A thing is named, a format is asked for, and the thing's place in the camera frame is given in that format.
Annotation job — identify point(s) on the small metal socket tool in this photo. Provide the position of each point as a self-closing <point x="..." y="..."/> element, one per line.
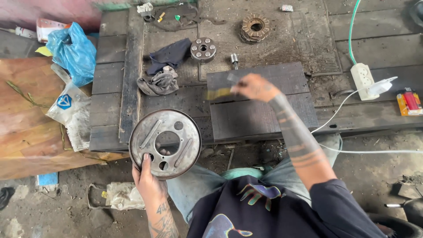
<point x="234" y="60"/>

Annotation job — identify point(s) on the round grey metal plate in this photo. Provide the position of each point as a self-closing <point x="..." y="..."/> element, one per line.
<point x="165" y="143"/>

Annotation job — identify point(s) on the white charger plug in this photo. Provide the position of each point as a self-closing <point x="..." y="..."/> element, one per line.
<point x="381" y="86"/>

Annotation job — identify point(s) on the grey dirty rag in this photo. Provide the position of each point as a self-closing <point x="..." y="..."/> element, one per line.
<point x="158" y="82"/>

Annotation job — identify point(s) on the white tube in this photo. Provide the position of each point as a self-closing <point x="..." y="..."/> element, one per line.
<point x="23" y="32"/>

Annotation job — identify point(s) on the crumpled white plastic bag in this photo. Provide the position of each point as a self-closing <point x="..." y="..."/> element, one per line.
<point x="124" y="196"/>

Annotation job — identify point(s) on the yellow cigarette pack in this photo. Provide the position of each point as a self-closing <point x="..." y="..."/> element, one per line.
<point x="402" y="105"/>

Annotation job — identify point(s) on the blue and white foam block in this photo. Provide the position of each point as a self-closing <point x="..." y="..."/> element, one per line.
<point x="47" y="180"/>

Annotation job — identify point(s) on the person's left hand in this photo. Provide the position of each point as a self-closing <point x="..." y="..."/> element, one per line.
<point x="148" y="185"/>

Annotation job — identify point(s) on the black sandal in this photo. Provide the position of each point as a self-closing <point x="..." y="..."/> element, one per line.
<point x="5" y="196"/>

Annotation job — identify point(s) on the person's right hand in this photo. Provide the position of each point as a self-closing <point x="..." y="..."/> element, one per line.
<point x="254" y="87"/>

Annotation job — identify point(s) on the stack of brown clutch discs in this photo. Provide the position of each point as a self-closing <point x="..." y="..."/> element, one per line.
<point x="254" y="28"/>

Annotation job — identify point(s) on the clear plastic bag blue logo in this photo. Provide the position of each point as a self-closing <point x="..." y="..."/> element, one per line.
<point x="71" y="112"/>

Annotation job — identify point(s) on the round metal hub with holes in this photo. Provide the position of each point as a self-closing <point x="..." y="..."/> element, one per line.
<point x="203" y="49"/>

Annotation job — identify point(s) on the black motorcycle part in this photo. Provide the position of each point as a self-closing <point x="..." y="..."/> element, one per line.
<point x="408" y="206"/>

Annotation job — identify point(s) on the small silver wrapped piece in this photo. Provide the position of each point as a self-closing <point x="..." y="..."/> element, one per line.
<point x="287" y="8"/>

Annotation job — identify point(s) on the person's grey jeans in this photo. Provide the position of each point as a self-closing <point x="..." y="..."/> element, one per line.
<point x="195" y="188"/>

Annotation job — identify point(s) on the red lighter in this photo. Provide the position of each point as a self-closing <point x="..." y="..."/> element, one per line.
<point x="410" y="99"/>

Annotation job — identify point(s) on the teal stool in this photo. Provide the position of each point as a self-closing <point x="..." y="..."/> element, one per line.
<point x="243" y="173"/>

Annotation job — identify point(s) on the person's dark printed shirt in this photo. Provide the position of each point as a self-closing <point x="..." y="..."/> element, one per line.
<point x="264" y="211"/>

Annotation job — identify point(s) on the white and orange carton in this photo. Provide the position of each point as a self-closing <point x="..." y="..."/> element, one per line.
<point x="48" y="28"/>

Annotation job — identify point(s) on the dark blue cloth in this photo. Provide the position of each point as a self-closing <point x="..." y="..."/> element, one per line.
<point x="168" y="54"/>

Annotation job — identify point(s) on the dark wooden pallet platform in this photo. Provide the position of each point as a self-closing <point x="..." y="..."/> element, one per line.
<point x="109" y="82"/>

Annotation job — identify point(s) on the brown plywood sheet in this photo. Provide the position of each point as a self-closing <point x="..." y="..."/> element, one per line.
<point x="26" y="125"/>

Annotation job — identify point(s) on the white power strip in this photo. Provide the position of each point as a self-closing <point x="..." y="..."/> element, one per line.
<point x="363" y="81"/>

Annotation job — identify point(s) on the dark wooden board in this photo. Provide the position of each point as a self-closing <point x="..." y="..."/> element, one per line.
<point x="261" y="102"/>

